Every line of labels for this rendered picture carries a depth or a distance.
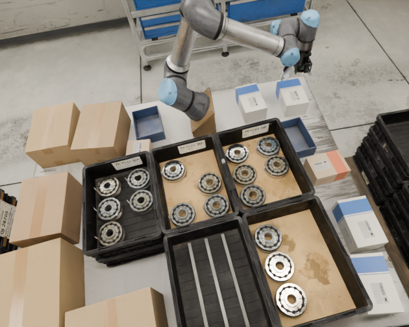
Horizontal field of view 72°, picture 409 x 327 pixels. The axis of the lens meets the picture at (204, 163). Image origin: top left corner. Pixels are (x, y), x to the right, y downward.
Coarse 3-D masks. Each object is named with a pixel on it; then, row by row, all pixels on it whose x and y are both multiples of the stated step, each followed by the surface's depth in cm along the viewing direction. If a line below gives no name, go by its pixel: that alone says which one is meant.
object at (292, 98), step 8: (280, 80) 159; (288, 80) 158; (296, 80) 158; (280, 88) 156; (288, 88) 155; (296, 88) 155; (280, 96) 157; (288, 96) 152; (296, 96) 152; (304, 96) 151; (280, 104) 159; (288, 104) 149; (296, 104) 149; (304, 104) 150; (288, 112) 153; (296, 112) 154; (304, 112) 155
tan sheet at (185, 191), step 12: (192, 156) 133; (204, 156) 133; (192, 168) 130; (204, 168) 129; (216, 168) 129; (180, 180) 127; (192, 180) 127; (168, 192) 125; (180, 192) 124; (192, 192) 124; (168, 204) 122; (192, 204) 121; (180, 216) 118; (204, 216) 117
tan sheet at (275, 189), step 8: (264, 136) 135; (272, 136) 135; (232, 144) 135; (248, 144) 134; (256, 144) 133; (224, 152) 133; (256, 152) 131; (280, 152) 130; (248, 160) 129; (256, 160) 129; (264, 160) 128; (232, 168) 128; (256, 168) 127; (264, 176) 124; (288, 176) 123; (256, 184) 122; (264, 184) 122; (272, 184) 122; (280, 184) 121; (288, 184) 121; (296, 184) 121; (240, 192) 121; (272, 192) 120; (280, 192) 119; (288, 192) 119; (296, 192) 119; (240, 200) 119; (272, 200) 118
